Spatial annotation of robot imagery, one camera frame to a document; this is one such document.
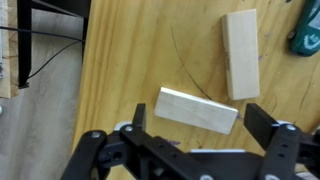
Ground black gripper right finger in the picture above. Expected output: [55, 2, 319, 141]
[243, 103, 320, 180]

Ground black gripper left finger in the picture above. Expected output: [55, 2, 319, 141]
[60, 103, 214, 180]

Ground light wooden block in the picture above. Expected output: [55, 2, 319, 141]
[221, 8, 261, 101]
[153, 86, 239, 135]

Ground green toy race car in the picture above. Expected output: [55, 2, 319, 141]
[288, 0, 320, 58]

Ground wooden table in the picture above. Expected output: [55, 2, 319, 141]
[71, 0, 320, 180]

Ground wooden crate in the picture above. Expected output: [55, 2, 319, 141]
[0, 0, 18, 99]

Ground thin black cable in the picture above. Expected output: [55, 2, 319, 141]
[0, 26, 85, 86]

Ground black metal frame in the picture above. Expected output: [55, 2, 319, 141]
[16, 0, 92, 90]

